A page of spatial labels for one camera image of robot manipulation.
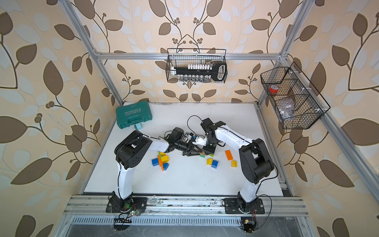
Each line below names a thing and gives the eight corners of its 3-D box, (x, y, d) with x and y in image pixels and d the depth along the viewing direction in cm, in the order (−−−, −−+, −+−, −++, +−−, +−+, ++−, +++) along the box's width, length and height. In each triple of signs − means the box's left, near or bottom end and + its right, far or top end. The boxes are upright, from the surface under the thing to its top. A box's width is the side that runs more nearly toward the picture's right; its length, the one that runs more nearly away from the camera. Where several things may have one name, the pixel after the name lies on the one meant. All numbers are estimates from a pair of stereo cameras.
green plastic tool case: (119, 129, 106) (116, 125, 103) (118, 110, 118) (115, 106, 114) (153, 119, 112) (151, 115, 108) (149, 103, 123) (147, 98, 120)
